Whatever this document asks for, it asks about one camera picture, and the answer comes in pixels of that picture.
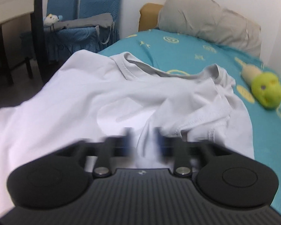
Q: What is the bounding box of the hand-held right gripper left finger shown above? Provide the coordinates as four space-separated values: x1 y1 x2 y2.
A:
57 127 135 178

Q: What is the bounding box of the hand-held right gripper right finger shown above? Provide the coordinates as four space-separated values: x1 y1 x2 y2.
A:
154 127 228 177

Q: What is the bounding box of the white t-shirt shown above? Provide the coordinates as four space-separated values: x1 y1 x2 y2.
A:
0 50 256 219

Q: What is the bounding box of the green plush toy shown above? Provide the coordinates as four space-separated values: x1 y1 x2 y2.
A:
241 63 281 110

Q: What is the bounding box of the grey folded cloth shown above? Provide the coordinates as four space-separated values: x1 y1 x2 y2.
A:
50 13 115 32

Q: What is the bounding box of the brown padded headboard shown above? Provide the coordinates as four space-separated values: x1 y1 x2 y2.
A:
139 3 165 32

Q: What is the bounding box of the grey pillow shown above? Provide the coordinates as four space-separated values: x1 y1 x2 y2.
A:
158 0 262 57

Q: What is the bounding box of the small white plush toy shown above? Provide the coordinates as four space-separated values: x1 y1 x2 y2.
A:
43 13 63 27

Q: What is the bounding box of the white table with black legs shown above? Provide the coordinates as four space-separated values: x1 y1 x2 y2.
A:
0 0 50 86

